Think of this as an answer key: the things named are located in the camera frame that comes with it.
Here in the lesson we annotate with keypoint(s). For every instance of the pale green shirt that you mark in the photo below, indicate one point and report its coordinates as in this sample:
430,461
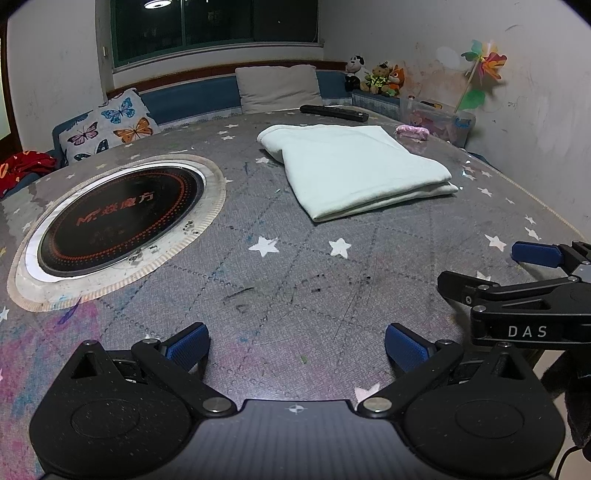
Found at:
355,170

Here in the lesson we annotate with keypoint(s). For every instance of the window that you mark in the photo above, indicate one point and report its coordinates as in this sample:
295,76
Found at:
217,23

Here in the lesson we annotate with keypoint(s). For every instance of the person's right forearm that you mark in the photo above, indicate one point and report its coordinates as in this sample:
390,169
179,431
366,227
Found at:
575,397

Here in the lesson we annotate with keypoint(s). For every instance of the orange fox plush toy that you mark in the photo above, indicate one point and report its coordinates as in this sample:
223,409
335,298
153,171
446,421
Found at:
396,81

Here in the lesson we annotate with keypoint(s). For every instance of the pink scrunchie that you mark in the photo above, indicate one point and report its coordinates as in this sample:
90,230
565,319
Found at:
412,132

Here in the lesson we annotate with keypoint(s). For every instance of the red printed cloth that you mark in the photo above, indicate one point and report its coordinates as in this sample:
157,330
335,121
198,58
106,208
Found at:
25,168

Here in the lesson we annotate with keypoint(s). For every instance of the bear plush toy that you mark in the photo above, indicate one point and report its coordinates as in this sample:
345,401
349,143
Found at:
377,81

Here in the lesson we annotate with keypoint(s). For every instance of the beige pillow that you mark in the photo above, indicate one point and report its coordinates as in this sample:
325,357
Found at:
279,87

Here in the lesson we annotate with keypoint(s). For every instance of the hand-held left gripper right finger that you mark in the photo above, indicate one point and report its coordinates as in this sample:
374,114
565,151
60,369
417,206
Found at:
406,346

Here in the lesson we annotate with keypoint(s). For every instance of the colourful pinwheel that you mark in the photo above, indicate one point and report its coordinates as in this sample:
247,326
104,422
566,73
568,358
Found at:
487,62

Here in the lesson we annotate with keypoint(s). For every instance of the clear plastic box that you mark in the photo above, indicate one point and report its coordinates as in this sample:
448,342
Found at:
443,122

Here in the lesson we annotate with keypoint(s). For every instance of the panda plush toy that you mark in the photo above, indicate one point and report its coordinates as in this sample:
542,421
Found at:
356,69

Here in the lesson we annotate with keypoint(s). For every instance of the blue sofa bench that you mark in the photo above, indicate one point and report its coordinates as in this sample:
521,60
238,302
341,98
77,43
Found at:
194,97

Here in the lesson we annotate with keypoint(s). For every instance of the built-in induction cooker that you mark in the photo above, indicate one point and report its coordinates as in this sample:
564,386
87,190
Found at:
120,217

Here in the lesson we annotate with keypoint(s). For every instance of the butterfly print pillow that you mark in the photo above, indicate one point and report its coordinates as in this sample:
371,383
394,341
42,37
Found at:
111,124

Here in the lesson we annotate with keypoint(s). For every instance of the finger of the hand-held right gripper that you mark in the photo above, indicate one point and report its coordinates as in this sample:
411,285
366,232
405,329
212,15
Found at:
535,253
461,286

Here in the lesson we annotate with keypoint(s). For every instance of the black remote control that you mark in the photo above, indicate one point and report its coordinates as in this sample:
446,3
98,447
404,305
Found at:
334,112

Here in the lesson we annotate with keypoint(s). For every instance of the grey star tablecloth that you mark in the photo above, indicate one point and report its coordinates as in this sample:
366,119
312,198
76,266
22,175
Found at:
300,277

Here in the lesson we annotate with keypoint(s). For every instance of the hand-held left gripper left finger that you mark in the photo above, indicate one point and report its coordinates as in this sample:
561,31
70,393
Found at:
189,344

